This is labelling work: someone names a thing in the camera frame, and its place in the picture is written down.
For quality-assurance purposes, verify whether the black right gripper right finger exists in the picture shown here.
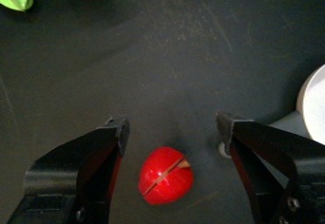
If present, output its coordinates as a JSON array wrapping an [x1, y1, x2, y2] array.
[[216, 112, 325, 224]]

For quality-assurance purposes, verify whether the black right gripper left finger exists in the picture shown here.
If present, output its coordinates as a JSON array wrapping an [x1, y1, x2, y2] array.
[[6, 116, 132, 224]]

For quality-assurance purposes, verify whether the white plate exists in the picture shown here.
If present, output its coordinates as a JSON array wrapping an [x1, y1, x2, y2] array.
[[296, 64, 325, 145]]

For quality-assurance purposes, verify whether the red toy tomato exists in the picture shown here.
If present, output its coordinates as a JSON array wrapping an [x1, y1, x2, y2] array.
[[138, 145, 196, 206]]

